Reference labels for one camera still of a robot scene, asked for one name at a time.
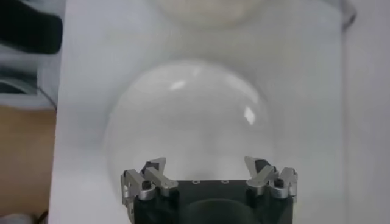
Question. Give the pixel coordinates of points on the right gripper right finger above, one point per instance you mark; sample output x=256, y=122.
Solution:
x=265, y=179

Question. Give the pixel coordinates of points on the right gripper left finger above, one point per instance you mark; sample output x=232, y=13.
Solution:
x=158, y=179

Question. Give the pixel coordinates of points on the white round plate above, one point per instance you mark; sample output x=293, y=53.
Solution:
x=189, y=121

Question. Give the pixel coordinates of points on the cream electric cooker pot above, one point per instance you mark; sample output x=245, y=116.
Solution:
x=210, y=12

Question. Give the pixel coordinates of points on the black grey robot torso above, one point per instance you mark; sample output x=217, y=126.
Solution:
x=30, y=30

